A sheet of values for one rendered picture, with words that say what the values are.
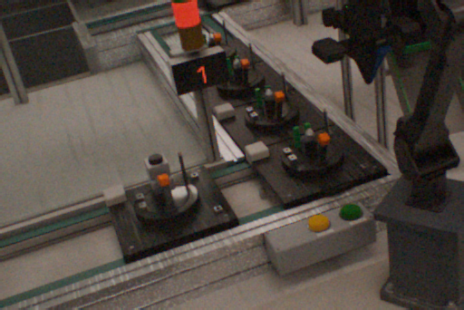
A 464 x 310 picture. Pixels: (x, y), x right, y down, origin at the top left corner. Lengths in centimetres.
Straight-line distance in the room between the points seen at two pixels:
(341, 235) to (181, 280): 32
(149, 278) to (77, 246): 26
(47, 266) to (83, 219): 13
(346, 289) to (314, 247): 10
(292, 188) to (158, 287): 35
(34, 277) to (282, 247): 52
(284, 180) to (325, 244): 21
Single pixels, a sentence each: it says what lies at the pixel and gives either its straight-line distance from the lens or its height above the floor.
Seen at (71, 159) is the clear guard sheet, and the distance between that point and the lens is 153.
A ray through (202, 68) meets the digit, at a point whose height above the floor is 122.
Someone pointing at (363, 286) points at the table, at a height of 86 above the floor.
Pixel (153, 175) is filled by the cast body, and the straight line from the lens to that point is 139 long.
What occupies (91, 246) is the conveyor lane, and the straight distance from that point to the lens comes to 151.
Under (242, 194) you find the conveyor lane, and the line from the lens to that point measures 154.
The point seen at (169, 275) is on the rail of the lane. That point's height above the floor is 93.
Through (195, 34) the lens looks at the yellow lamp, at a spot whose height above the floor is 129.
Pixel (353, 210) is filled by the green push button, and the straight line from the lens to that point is 135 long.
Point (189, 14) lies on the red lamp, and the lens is 141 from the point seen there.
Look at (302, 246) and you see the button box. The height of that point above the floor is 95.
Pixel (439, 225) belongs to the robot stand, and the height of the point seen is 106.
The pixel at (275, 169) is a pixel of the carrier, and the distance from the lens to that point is 151.
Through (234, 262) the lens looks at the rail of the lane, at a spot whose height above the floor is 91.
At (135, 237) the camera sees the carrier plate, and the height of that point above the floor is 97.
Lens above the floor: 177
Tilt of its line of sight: 30 degrees down
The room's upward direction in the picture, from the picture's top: 11 degrees counter-clockwise
